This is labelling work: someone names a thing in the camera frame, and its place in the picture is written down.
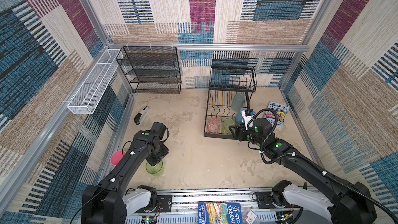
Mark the black mesh shelf unit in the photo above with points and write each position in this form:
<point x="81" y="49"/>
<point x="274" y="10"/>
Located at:
<point x="151" y="69"/>

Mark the white wire wall basket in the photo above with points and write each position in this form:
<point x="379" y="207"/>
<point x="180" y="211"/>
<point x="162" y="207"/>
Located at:
<point x="89" y="94"/>

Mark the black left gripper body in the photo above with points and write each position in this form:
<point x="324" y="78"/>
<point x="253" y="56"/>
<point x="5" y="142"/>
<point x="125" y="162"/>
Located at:
<point x="156" y="156"/>

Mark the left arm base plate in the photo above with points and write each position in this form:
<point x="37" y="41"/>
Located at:
<point x="163" y="204"/>

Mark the treehouse book at front edge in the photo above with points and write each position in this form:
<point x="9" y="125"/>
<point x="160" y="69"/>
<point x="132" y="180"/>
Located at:
<point x="219" y="213"/>

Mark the green plastic cup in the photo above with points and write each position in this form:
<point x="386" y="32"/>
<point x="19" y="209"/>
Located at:
<point x="157" y="168"/>
<point x="225" y="126"/>

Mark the small clear packet with label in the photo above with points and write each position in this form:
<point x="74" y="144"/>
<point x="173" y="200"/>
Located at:
<point x="251" y="218"/>

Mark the black white stapler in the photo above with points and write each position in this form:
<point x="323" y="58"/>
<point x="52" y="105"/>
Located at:
<point x="140" y="117"/>

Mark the opaque pink plastic cup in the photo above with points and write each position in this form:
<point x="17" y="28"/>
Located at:
<point x="117" y="157"/>

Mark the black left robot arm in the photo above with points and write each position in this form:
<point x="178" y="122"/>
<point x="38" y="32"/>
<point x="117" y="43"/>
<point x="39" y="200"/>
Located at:
<point x="108" y="202"/>

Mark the blue white ceramic mug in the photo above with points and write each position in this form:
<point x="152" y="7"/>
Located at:
<point x="240" y="116"/>

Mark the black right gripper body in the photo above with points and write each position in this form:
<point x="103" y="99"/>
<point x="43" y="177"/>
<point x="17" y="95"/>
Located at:
<point x="238" y="131"/>

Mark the black wire dish rack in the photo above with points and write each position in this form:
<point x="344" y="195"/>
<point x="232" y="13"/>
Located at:
<point x="225" y="82"/>

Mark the treehouse paperback book on table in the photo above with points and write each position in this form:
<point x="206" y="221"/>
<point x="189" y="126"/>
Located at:
<point x="281" y="112"/>

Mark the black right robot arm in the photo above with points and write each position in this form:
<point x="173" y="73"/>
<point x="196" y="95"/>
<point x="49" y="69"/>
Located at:
<point x="337" y="200"/>

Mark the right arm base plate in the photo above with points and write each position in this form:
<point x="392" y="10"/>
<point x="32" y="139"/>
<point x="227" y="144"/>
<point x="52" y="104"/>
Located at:
<point x="264" y="199"/>

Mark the pink translucent plastic cup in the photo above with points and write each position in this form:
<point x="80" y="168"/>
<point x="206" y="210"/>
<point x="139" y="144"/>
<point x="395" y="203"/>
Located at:
<point x="213" y="126"/>

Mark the teal translucent plastic cup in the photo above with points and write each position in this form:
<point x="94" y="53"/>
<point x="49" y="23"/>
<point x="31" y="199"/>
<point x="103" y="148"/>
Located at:
<point x="237" y="102"/>

